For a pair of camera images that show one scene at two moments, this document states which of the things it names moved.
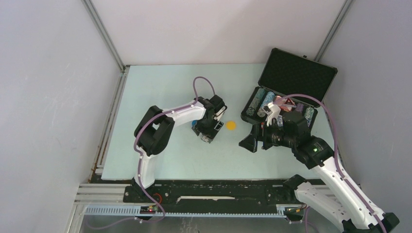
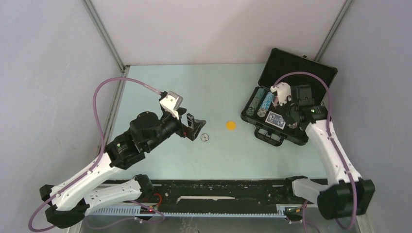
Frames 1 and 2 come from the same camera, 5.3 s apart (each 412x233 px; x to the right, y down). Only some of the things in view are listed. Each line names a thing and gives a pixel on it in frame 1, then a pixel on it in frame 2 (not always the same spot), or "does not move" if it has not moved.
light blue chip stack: (269, 98) does not move
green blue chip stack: (250, 111) does not move
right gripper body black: (274, 135) → (289, 113)
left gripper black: (218, 126) → (195, 125)
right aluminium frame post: (345, 8) does not move
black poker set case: (288, 82) does not move
